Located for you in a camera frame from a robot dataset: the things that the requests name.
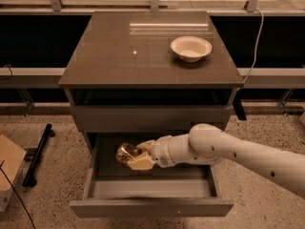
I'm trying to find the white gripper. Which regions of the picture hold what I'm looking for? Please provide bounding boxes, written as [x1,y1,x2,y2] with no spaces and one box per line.
[127,135,175,171]

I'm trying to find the crushed orange can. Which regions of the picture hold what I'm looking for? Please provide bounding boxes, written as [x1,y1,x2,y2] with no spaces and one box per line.
[115,142,143,164]

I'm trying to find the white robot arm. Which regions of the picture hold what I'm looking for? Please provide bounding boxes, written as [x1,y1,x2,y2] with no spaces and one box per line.
[127,124,305,198]

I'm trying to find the open grey drawer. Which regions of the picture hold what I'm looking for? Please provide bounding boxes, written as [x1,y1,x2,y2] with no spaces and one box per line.
[71,135,234,218]

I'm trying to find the closed grey drawer front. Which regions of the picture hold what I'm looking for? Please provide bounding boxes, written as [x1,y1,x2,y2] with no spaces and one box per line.
[71,106,233,133]

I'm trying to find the grey drawer cabinet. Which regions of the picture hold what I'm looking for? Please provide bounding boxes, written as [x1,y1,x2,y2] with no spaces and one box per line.
[59,10,243,149]

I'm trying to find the white bowl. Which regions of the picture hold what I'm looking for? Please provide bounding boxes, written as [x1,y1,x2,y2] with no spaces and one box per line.
[171,36,213,62]

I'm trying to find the black bar on floor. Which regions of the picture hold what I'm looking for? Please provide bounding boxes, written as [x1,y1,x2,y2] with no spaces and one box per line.
[22,123,55,187]

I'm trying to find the wooden box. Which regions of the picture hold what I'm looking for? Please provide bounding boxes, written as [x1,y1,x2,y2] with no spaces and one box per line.
[0,134,26,213]

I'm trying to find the black cable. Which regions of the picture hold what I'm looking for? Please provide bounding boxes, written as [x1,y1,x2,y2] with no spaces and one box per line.
[0,159,37,229]

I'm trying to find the white cable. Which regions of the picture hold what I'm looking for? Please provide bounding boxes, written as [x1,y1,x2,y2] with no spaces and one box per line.
[242,9,265,84]

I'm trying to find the metal window rail frame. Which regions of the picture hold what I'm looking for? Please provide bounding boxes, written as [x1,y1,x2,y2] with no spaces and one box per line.
[0,0,305,16]

